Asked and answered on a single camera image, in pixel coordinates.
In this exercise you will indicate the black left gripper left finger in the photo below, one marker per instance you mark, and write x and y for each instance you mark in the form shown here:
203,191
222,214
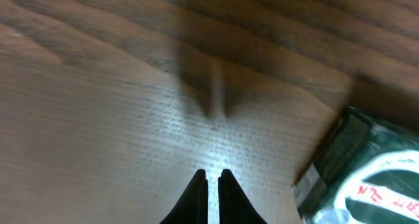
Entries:
192,205

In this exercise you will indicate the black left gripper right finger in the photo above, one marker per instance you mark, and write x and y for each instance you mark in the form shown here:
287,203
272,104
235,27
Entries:
234,205

